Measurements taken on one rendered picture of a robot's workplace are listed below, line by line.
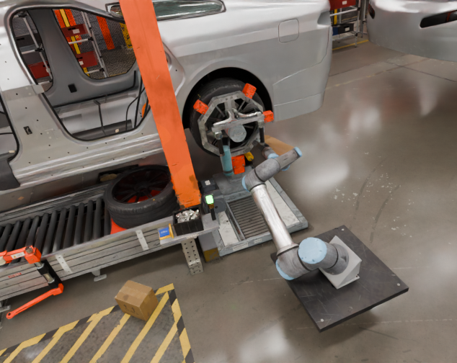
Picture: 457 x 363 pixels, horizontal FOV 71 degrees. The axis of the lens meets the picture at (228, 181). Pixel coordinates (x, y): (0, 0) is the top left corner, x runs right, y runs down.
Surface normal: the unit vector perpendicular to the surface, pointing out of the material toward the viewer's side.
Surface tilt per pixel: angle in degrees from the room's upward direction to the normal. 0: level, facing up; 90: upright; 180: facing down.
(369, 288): 0
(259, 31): 90
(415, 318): 0
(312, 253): 39
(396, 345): 0
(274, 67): 90
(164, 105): 90
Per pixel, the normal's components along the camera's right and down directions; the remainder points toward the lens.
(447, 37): -0.62, 0.53
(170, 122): 0.29, 0.52
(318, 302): -0.14, -0.80
